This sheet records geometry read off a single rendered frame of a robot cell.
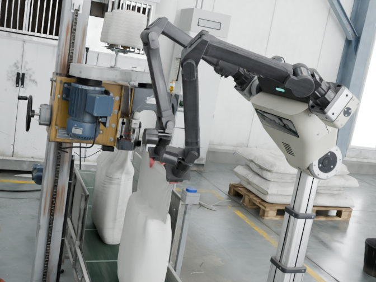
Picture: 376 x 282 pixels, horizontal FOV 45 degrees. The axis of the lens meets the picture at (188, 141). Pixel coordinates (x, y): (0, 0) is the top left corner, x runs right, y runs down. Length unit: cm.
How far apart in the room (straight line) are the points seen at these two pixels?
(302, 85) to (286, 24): 589
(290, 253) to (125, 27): 124
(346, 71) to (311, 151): 623
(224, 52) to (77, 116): 85
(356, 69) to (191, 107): 634
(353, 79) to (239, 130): 203
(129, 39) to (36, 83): 298
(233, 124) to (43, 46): 337
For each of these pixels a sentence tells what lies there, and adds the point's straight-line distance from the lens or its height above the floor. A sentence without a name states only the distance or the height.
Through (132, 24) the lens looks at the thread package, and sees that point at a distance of 209.
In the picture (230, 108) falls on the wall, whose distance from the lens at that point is 708.
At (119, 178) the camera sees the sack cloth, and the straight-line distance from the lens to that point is 267.
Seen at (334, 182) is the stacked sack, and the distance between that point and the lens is 534.
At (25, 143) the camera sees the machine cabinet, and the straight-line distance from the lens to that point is 509.
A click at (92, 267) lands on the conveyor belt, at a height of 38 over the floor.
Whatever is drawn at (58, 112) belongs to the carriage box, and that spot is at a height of 117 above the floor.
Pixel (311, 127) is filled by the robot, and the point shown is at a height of 135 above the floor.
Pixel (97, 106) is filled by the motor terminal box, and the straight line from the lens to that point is 201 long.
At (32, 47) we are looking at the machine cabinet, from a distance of 495.
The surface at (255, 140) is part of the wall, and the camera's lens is 740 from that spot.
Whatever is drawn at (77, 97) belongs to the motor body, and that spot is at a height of 127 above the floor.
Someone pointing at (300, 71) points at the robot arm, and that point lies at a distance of 157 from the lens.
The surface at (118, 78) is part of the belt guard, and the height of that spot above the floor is 138.
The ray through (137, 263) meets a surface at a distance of 211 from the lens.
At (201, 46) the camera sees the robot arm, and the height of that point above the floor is 157.
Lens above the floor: 153
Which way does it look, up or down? 10 degrees down
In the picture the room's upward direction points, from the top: 10 degrees clockwise
